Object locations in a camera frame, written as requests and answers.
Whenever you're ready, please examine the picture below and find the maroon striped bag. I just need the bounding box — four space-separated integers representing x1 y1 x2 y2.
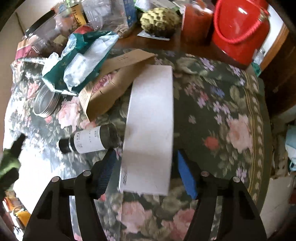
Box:
16 39 47 61

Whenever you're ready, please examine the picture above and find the red thermos flask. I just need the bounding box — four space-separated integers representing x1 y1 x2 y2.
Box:
211 0 271 66

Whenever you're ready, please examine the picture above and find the red sauce bottle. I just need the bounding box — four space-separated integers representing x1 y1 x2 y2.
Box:
180 0 214 45

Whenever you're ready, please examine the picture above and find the small dark bottle white label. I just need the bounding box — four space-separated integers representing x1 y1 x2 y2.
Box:
58 123 120 154

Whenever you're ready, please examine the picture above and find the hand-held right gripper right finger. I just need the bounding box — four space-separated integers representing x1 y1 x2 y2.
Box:
177 149 266 241

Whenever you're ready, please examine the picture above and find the teal white plastic bag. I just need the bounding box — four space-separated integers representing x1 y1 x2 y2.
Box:
42 31 119 96

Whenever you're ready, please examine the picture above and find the dark floral tablecloth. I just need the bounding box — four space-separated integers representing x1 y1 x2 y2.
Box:
5 47 272 241

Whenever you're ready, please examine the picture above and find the green custard apple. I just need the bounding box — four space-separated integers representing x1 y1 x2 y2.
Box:
140 7 182 37

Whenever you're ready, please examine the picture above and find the clear plastic container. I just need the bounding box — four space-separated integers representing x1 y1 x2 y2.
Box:
82 0 129 30

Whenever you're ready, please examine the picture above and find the clear jar black lid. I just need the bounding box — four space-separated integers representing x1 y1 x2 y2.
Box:
24 10 70 55

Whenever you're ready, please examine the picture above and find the clear glass jar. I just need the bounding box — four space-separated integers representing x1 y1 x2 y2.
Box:
254 47 265 65

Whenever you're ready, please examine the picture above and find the brown paper bag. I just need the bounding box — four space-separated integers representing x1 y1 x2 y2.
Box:
79 49 156 122

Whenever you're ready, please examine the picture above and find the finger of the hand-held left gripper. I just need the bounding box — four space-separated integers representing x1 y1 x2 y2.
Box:
10 134 26 158
0 167 19 197

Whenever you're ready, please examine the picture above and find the white box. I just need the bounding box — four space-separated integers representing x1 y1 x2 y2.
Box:
119 65 174 195

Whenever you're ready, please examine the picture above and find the blue carton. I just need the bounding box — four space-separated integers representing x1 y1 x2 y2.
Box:
122 0 139 28

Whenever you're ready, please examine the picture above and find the white card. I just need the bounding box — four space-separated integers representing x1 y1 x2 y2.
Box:
137 31 170 41

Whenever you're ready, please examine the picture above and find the green cloth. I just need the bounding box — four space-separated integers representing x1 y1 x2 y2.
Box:
251 62 262 77

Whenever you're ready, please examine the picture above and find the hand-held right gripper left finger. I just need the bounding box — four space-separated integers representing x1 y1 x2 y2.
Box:
22 148 116 241

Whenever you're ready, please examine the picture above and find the yellow label liquor bottle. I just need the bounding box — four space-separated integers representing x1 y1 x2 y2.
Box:
69 2 86 26

